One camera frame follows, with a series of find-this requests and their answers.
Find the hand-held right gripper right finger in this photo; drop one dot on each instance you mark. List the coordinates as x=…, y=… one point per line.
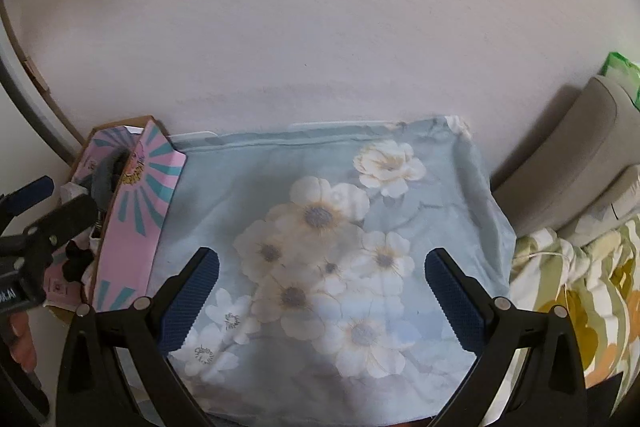
x=455, y=302

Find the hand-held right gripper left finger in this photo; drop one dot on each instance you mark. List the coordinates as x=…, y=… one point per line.
x=192, y=297

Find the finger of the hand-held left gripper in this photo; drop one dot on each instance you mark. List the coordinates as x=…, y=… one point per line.
x=30, y=194
x=65, y=222

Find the cardboard box with pink liner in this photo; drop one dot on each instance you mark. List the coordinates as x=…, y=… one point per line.
x=135, y=227

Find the person's left hand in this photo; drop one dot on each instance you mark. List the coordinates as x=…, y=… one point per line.
x=22, y=347

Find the yellow green floral blanket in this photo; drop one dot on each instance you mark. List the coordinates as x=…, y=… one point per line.
x=590, y=297

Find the light blue floral tablecloth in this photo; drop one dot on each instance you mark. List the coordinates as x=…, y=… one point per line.
x=325, y=232

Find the white pillow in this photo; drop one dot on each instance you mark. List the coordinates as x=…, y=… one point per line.
x=615, y=202

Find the grey beige sofa cushion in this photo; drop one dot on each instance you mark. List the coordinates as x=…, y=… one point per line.
x=565, y=147

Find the green tissue packet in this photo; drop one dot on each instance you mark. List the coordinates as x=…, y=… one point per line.
x=625, y=77

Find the door frame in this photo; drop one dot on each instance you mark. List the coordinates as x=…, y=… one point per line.
x=35, y=72

